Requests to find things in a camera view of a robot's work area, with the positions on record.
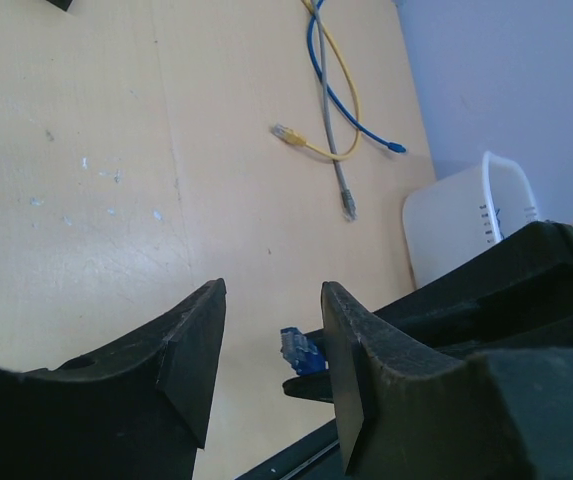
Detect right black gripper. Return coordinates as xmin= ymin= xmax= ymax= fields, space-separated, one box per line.
xmin=281 ymin=222 xmax=573 ymax=480

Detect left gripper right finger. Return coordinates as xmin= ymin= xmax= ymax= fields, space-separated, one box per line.
xmin=321 ymin=282 xmax=536 ymax=479

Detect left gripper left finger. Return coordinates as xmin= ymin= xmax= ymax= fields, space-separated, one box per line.
xmin=0 ymin=279 xmax=226 ymax=479

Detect blue ethernet cable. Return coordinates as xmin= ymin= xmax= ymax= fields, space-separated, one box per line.
xmin=306 ymin=0 xmax=408 ymax=156
xmin=278 ymin=326 xmax=330 ymax=376

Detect white plastic bin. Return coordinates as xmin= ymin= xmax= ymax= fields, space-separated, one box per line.
xmin=402 ymin=151 xmax=539 ymax=288

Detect grey ethernet cable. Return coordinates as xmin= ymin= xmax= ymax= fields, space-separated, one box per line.
xmin=310 ymin=0 xmax=360 ymax=222

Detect yellow ethernet cable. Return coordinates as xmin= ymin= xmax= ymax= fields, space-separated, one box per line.
xmin=270 ymin=0 xmax=363 ymax=162

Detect black network switch centre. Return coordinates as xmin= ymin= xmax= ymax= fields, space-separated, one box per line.
xmin=47 ymin=0 xmax=74 ymax=12

